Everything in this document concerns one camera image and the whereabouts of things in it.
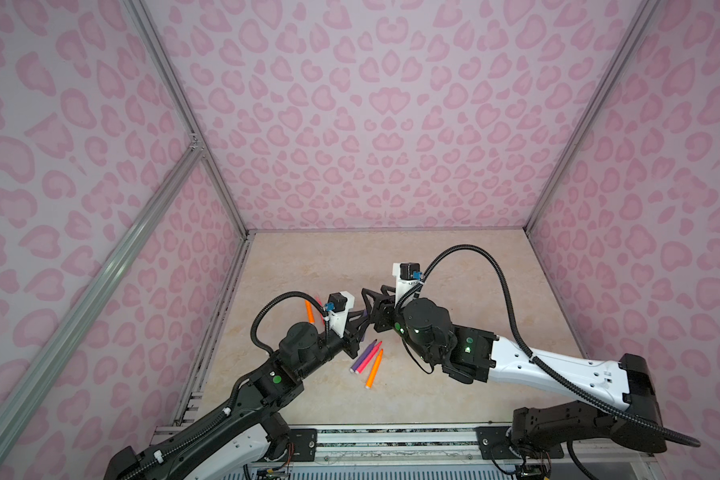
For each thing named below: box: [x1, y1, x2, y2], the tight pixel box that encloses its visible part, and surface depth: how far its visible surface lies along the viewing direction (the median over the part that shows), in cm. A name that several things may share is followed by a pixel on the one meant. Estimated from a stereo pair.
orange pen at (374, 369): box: [365, 348, 384, 389], surface depth 87 cm
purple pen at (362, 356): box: [350, 339, 378, 373], surface depth 89 cm
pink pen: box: [355, 340, 383, 374], surface depth 88 cm
